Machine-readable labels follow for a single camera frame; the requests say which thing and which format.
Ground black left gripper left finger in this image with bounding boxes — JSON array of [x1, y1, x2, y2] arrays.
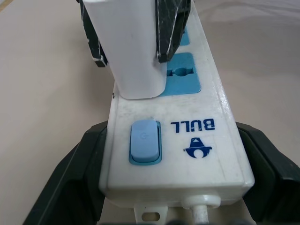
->
[[23, 120, 110, 225]]

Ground white charger block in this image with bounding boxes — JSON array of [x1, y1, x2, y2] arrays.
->
[[83, 0, 168, 100]]

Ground white power strip blue sockets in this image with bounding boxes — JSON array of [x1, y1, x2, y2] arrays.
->
[[98, 0, 255, 225]]

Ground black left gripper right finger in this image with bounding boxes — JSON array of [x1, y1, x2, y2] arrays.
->
[[235, 121, 300, 225]]

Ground white power strip cable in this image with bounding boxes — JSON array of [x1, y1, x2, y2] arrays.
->
[[182, 194, 221, 225]]

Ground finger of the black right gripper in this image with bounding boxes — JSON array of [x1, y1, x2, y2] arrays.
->
[[153, 0, 192, 64], [76, 0, 108, 68]]

